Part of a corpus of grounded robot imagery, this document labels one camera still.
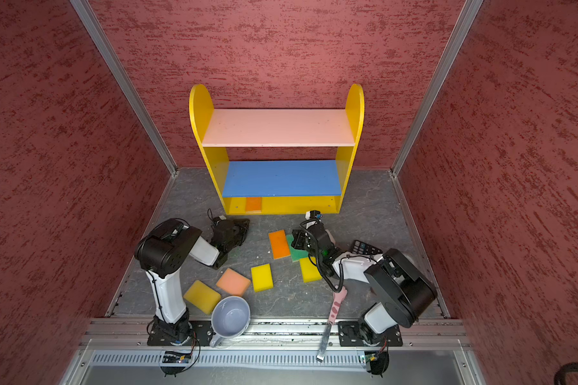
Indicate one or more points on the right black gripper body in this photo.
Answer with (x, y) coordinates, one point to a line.
(304, 242)

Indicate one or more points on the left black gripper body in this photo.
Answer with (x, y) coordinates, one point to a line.
(239, 235)

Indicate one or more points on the green scrub sponge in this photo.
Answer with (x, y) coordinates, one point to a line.
(295, 254)

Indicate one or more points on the orange sponge yellow base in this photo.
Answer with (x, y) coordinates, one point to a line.
(254, 205)
(279, 246)

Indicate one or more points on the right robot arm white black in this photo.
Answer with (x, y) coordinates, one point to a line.
(402, 291)

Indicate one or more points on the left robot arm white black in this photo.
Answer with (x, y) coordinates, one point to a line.
(163, 252)

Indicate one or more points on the yellow shelf unit pink blue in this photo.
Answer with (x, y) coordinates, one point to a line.
(286, 186)

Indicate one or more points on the yellow square sponge right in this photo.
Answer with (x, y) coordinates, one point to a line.
(309, 271)

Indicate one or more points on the yellow square sponge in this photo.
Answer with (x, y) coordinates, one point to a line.
(262, 278)
(309, 271)

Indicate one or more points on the black calculator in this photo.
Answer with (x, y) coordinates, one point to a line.
(362, 248)

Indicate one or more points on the salmon orange sponge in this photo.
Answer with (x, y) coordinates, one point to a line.
(233, 283)

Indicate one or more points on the yellow square sponge middle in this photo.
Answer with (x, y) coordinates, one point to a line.
(262, 278)

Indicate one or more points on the large yellow sponge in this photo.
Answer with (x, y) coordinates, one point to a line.
(203, 297)

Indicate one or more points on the grey blue mug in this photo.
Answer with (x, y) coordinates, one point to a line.
(230, 319)

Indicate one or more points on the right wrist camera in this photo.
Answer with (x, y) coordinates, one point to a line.
(313, 215)

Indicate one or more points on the pink handled knife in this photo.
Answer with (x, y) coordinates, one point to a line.
(338, 299)

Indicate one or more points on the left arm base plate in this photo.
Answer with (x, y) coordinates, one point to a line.
(182, 334)

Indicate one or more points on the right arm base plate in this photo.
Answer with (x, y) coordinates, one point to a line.
(357, 334)

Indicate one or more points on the black cable corner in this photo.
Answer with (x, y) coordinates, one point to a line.
(560, 377)

